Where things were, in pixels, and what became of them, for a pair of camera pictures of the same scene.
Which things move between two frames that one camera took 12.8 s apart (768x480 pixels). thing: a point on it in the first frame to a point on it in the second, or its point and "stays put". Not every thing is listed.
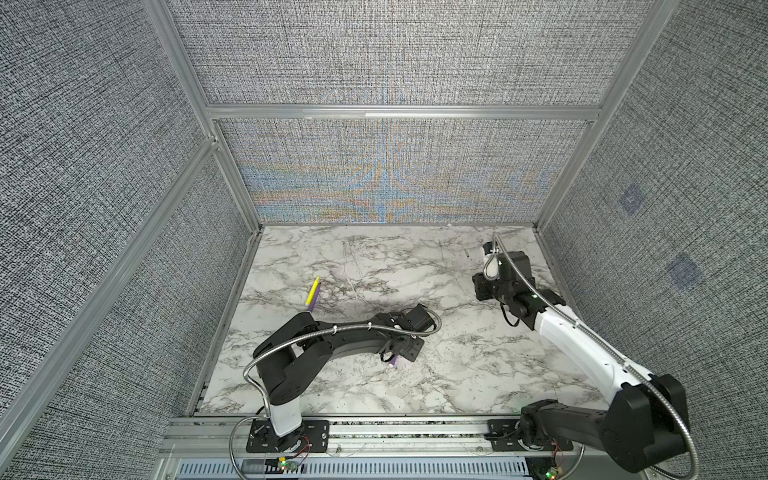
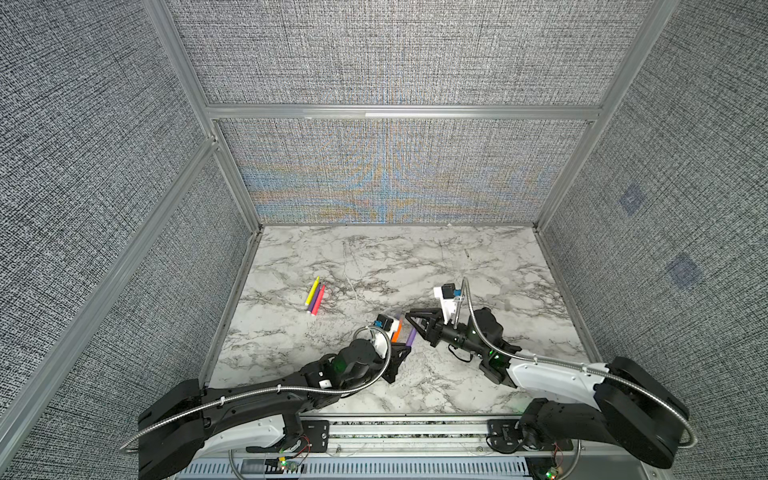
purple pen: x=312 y=305 stays put
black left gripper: x=412 y=352 to x=394 y=360
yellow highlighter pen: x=313 y=290 stays put
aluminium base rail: x=368 y=439 stays put
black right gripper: x=479 y=282 to x=436 y=328
